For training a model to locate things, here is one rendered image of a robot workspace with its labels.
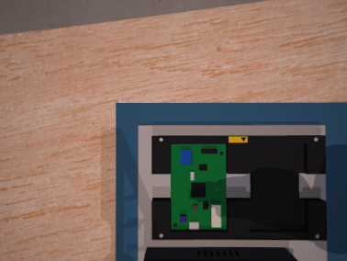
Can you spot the green circuit board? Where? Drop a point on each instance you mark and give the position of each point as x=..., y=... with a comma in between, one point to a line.
x=198, y=187

